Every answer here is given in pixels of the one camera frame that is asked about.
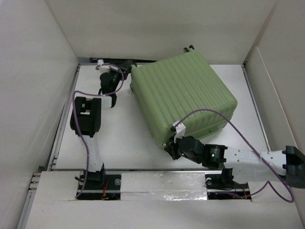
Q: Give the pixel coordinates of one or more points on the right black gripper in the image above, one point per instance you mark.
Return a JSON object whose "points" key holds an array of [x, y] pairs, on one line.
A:
{"points": [[172, 148]]}

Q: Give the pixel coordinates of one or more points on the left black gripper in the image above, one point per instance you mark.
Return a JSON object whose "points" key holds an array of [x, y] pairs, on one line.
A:
{"points": [[125, 67]]}

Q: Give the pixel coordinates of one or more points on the green hard-shell suitcase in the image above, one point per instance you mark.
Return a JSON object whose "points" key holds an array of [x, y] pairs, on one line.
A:
{"points": [[183, 86]]}

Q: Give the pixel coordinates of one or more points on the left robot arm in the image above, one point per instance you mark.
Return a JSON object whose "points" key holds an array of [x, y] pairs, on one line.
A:
{"points": [[86, 117]]}

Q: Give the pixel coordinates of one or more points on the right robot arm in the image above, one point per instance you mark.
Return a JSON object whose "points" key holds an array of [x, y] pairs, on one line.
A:
{"points": [[242, 166]]}

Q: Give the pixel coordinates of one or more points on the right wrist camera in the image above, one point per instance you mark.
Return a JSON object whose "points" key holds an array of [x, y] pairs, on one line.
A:
{"points": [[178, 129]]}

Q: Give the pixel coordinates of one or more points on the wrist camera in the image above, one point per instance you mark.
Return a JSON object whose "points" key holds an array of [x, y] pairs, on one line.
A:
{"points": [[178, 129], [102, 67]]}

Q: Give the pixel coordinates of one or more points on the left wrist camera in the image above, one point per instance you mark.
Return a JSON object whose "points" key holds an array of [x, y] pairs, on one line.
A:
{"points": [[102, 67]]}

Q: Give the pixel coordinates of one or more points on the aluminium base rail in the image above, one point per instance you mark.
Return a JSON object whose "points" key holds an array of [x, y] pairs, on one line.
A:
{"points": [[155, 185]]}

